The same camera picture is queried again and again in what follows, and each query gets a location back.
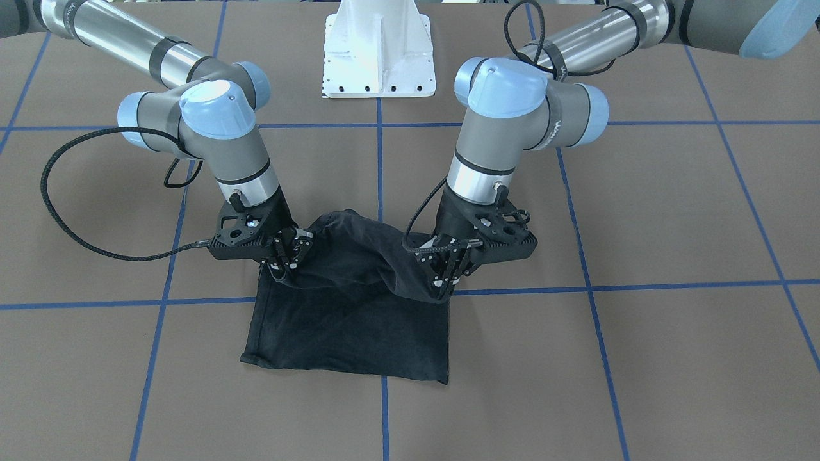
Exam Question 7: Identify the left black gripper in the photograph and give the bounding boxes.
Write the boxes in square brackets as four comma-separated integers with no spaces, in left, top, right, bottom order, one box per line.
[402,191,538,300]

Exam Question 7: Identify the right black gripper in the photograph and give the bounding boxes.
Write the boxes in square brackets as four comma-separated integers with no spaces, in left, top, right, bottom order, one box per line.
[208,192,314,281]

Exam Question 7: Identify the black printed t-shirt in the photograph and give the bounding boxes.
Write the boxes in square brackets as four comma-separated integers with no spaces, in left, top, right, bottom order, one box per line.
[240,210,449,384]

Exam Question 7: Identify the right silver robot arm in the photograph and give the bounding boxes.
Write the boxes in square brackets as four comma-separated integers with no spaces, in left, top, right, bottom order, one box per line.
[2,1,313,281]

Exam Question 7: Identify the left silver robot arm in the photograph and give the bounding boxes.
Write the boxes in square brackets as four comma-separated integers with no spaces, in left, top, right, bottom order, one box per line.
[402,1,819,302]

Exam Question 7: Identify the brown paper table cover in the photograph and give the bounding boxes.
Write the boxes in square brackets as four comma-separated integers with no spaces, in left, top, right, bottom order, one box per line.
[0,0,820,461]

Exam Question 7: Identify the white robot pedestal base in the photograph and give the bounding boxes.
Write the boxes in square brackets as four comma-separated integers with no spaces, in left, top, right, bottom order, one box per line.
[322,1,436,99]

